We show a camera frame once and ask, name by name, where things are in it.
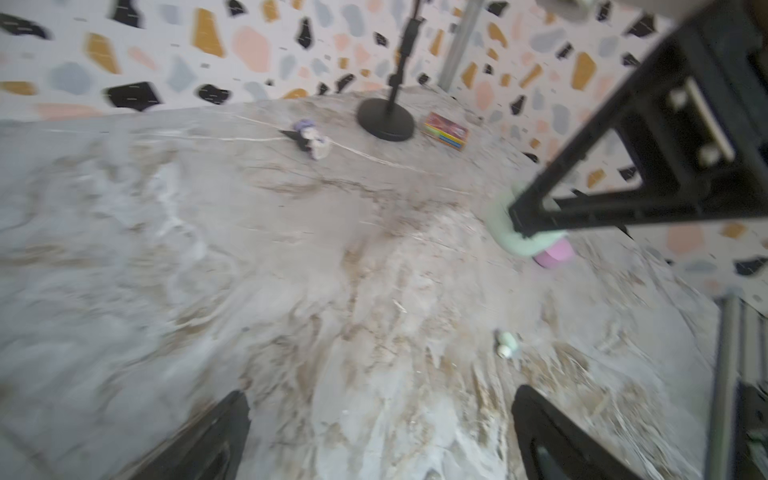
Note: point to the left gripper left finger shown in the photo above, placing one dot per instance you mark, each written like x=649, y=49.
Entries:
x=211, y=448

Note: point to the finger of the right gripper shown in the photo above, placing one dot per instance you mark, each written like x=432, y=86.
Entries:
x=682, y=139

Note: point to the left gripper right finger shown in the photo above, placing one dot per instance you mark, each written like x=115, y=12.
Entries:
x=554, y=447

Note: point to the mint earbud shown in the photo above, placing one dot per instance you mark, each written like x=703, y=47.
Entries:
x=506, y=344

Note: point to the pink charging case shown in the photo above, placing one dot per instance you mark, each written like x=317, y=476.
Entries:
x=558, y=253

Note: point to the mint green charging case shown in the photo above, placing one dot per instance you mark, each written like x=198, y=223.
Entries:
x=501, y=228

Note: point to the colourful card box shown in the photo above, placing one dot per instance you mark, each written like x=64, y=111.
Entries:
x=446, y=131

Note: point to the black microphone stand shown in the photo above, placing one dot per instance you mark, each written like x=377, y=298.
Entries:
x=385, y=118

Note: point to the small black purple figurine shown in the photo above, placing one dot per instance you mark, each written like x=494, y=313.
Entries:
x=309, y=139

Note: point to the aluminium front rail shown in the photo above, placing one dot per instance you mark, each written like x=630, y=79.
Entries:
x=737, y=437

